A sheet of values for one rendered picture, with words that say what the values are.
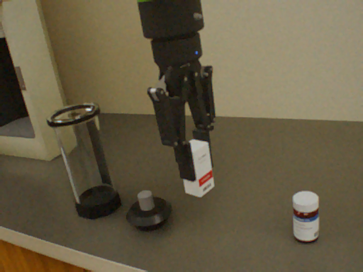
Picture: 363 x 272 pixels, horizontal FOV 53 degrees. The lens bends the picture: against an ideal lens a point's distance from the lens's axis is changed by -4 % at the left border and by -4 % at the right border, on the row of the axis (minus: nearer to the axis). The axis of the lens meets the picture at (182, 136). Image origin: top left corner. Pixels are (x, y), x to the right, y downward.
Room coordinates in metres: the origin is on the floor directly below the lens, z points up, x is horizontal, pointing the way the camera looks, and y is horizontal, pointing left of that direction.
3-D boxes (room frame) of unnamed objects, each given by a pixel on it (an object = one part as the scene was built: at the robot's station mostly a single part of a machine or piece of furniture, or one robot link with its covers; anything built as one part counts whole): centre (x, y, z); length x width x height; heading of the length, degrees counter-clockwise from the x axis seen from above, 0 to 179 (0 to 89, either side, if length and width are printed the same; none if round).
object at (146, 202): (0.64, 0.09, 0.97); 0.09 x 0.09 x 0.07
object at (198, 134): (0.60, -0.03, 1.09); 0.03 x 0.01 x 0.07; 46
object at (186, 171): (0.57, 0.00, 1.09); 0.03 x 0.01 x 0.07; 46
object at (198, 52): (0.58, -0.01, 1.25); 0.08 x 0.07 x 0.09; 136
